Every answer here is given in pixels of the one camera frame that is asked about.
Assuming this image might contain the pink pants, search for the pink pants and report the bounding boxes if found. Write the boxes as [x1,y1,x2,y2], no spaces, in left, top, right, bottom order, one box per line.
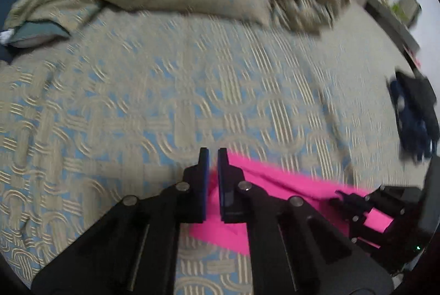
[187,152,394,256]

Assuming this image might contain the green box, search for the green box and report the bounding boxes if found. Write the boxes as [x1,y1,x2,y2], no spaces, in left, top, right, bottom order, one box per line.
[392,0,423,29]

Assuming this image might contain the grey shelf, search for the grey shelf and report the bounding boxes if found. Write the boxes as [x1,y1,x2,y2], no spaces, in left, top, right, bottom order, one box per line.
[364,0,422,56]

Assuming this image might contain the dark blue clothes pile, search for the dark blue clothes pile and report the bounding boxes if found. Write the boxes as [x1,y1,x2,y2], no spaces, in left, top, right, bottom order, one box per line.
[388,80,435,163]

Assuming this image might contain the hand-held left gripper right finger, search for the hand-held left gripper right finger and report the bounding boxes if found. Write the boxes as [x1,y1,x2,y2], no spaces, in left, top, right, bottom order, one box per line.
[218,147,393,295]

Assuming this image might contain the patterned olive blue bedspread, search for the patterned olive blue bedspread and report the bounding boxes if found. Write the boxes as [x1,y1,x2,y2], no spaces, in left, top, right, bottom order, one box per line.
[0,6,423,295]

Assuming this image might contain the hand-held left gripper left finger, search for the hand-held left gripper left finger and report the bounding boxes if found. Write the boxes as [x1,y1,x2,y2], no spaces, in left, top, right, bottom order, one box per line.
[31,147,210,295]

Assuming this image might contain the grey green pillow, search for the grey green pillow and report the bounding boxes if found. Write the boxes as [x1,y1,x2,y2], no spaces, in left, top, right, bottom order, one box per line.
[2,21,71,48]

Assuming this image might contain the black garment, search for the black garment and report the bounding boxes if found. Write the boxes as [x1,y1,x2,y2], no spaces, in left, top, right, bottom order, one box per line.
[395,71,440,141]

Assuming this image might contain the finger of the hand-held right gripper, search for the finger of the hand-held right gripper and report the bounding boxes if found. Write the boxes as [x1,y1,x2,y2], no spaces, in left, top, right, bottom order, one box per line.
[329,189,379,217]
[349,212,383,249]

